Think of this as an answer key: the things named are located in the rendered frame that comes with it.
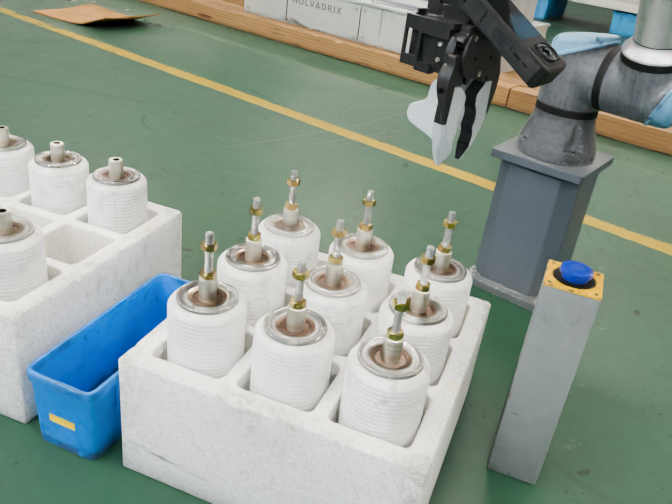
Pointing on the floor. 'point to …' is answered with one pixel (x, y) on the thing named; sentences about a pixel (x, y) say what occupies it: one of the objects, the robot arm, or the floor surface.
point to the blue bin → (95, 371)
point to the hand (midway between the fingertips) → (455, 152)
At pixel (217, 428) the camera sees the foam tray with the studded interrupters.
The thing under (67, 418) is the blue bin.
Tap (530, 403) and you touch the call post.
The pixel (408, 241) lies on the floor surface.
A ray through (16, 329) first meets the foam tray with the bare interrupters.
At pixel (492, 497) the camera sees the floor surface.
